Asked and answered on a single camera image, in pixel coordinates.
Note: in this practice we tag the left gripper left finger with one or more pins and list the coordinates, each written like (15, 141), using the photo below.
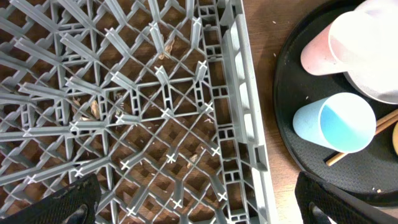
(75, 203)

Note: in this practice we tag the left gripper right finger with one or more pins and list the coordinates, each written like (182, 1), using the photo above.
(322, 202)

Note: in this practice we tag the blue cup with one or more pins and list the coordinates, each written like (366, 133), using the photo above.
(343, 122)

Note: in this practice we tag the yellow bowl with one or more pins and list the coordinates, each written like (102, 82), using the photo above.
(395, 138)

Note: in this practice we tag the pink cup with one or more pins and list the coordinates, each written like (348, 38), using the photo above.
(355, 39)

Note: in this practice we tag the grey dishwasher rack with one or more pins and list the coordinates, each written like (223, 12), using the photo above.
(157, 99)

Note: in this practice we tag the round black tray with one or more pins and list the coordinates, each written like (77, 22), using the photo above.
(370, 174)

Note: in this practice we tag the lower wooden chopstick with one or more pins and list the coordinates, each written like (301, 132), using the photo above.
(379, 129)

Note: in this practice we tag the wooden chopstick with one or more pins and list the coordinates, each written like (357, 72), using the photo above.
(386, 118)
(379, 129)

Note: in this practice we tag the upper wooden chopstick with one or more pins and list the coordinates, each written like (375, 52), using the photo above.
(386, 118)

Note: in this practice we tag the grey plate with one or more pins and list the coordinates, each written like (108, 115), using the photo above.
(376, 85)

